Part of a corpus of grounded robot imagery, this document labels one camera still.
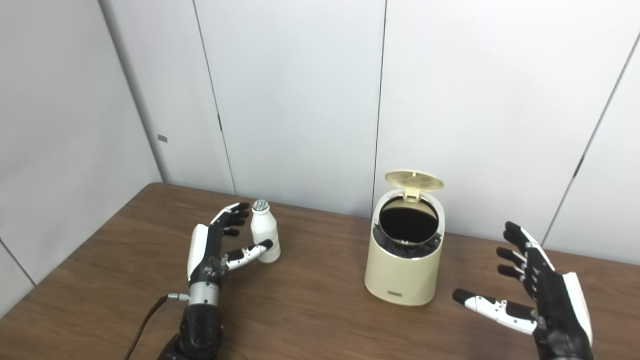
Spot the black bin liner bag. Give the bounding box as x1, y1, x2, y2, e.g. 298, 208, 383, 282
374, 196, 444, 259

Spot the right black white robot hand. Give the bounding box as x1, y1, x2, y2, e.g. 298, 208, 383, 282
452, 220, 595, 360

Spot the cream-colored lidded bin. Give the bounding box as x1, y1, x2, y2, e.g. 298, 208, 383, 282
364, 170, 446, 307

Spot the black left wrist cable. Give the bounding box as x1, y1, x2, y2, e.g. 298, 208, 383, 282
124, 293, 191, 360

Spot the small white plastic bottle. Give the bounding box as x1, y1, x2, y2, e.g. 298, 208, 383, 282
250, 199, 282, 264

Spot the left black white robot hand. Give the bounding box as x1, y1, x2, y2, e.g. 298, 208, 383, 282
186, 202, 275, 291

